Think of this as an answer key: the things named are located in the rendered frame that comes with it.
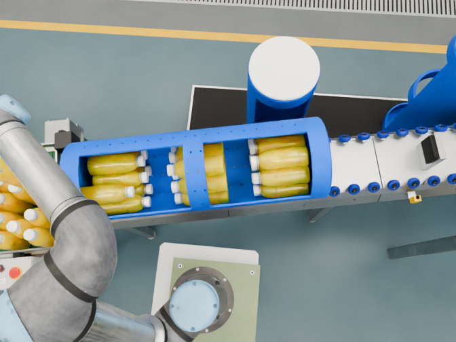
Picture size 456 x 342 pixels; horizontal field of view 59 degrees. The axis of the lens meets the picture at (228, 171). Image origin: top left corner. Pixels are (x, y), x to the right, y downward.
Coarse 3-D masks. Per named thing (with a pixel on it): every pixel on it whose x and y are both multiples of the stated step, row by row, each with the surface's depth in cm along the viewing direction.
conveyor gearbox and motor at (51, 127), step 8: (48, 120) 176; (56, 120) 175; (64, 120) 175; (48, 128) 174; (56, 128) 174; (64, 128) 174; (72, 128) 177; (80, 128) 194; (48, 136) 173; (80, 136) 186
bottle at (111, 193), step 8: (112, 184) 140; (88, 192) 138; (96, 192) 138; (104, 192) 138; (112, 192) 138; (120, 192) 138; (96, 200) 138; (104, 200) 138; (112, 200) 139; (120, 200) 140
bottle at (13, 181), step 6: (0, 162) 117; (0, 168) 117; (6, 168) 118; (0, 174) 117; (6, 174) 118; (12, 174) 121; (0, 180) 120; (6, 180) 121; (12, 180) 123; (18, 180) 125; (18, 186) 129
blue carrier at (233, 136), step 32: (224, 128) 137; (256, 128) 134; (288, 128) 133; (320, 128) 131; (64, 160) 131; (160, 160) 155; (192, 160) 129; (320, 160) 128; (160, 192) 155; (192, 192) 130; (320, 192) 134
